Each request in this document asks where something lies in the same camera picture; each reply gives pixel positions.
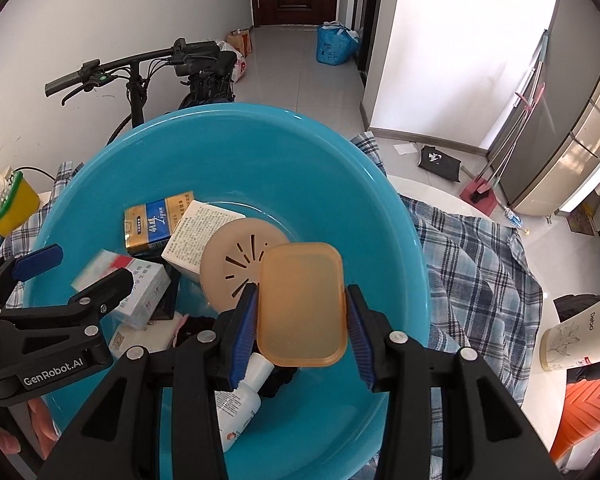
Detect red dustpan with broom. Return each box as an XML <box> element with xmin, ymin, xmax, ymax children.
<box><xmin>459</xmin><ymin>82</ymin><xmax>548</xmax><ymax>217</ymax></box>

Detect white floral tumbler cup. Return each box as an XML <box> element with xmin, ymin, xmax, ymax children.
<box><xmin>539</xmin><ymin>287</ymin><xmax>600</xmax><ymax>372</ymax></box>

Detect blue and gold cigarette pack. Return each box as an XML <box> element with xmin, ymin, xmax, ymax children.
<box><xmin>124</xmin><ymin>191</ymin><xmax>196</xmax><ymax>257</ymax></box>

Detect orange chair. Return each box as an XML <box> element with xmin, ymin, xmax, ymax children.
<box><xmin>547</xmin><ymin>372</ymin><xmax>600</xmax><ymax>471</ymax></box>

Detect brown box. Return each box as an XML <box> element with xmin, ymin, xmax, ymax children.
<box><xmin>565</xmin><ymin>205</ymin><xmax>600</xmax><ymax>236</ymax></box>

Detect black bag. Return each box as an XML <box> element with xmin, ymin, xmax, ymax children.
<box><xmin>416</xmin><ymin>145</ymin><xmax>463</xmax><ymax>182</ymax></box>

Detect orange translucent plastic lid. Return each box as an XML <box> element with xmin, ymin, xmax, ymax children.
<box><xmin>256</xmin><ymin>241</ymin><xmax>350</xmax><ymax>367</ymax></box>

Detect white plastic bottle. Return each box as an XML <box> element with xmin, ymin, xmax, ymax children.
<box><xmin>215</xmin><ymin>352</ymin><xmax>276</xmax><ymax>453</ymax></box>

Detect white round desktop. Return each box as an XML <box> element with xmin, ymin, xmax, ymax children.
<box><xmin>387</xmin><ymin>174</ymin><xmax>568</xmax><ymax>441</ymax></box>

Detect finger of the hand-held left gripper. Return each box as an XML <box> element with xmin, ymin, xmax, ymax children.
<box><xmin>0</xmin><ymin>267</ymin><xmax>135</xmax><ymax>339</ymax></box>
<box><xmin>0</xmin><ymin>244</ymin><xmax>64</xmax><ymax>311</ymax></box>

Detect blue woven bag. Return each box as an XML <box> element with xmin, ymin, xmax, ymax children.
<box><xmin>316</xmin><ymin>21</ymin><xmax>362</xmax><ymax>67</ymax></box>

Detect black cable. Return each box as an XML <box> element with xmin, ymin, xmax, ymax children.
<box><xmin>15</xmin><ymin>166</ymin><xmax>58</xmax><ymax>183</ymax></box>

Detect black folding bicycle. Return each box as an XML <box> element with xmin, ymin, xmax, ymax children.
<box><xmin>45</xmin><ymin>37</ymin><xmax>237</xmax><ymax>147</ymax></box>

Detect brown paper bag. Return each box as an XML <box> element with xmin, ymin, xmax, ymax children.
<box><xmin>226</xmin><ymin>27</ymin><xmax>253</xmax><ymax>57</ymax></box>

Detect person's left hand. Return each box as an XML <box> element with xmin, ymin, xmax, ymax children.
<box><xmin>0</xmin><ymin>397</ymin><xmax>61</xmax><ymax>461</ymax></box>

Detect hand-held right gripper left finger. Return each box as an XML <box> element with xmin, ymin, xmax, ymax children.
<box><xmin>40</xmin><ymin>284</ymin><xmax>259</xmax><ymax>480</ymax></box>

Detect white box with text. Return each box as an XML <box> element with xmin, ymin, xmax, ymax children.
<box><xmin>161</xmin><ymin>199</ymin><xmax>246</xmax><ymax>277</ymax></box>

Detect yellow bin with green rim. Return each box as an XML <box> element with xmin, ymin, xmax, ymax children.
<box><xmin>0</xmin><ymin>170</ymin><xmax>41</xmax><ymax>238</ymax></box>

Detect red and white cigarette pack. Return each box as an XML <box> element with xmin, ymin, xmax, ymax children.
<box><xmin>71</xmin><ymin>249</ymin><xmax>172</xmax><ymax>330</ymax></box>

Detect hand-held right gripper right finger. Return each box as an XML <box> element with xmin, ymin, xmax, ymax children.
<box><xmin>345</xmin><ymin>284</ymin><xmax>561</xmax><ymax>480</ymax></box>

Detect black jacket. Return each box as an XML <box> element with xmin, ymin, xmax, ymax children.
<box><xmin>552</xmin><ymin>294</ymin><xmax>600</xmax><ymax>386</ymax></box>

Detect blue plaid cloth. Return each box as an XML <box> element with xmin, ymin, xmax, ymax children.
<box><xmin>5</xmin><ymin>130</ymin><xmax>543</xmax><ymax>480</ymax></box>

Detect black framed glass door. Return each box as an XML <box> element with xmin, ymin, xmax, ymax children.
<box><xmin>350</xmin><ymin>0</ymin><xmax>387</xmax><ymax>73</ymax></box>

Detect beige round slotted disc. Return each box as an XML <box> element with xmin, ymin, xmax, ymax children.
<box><xmin>199</xmin><ymin>217</ymin><xmax>292</xmax><ymax>313</ymax></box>

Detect blue plastic basin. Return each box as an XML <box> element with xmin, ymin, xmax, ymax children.
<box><xmin>22</xmin><ymin>102</ymin><xmax>431</xmax><ymax>480</ymax></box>

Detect white flat packet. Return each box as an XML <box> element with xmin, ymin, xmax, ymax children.
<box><xmin>109</xmin><ymin>312</ymin><xmax>183</xmax><ymax>361</ymax></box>

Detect white plastic bag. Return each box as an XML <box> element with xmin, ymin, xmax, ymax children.
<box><xmin>215</xmin><ymin>40</ymin><xmax>248</xmax><ymax>83</ymax></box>

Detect silver refrigerator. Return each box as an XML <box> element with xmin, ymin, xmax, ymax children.
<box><xmin>500</xmin><ymin>5</ymin><xmax>600</xmax><ymax>217</ymax></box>

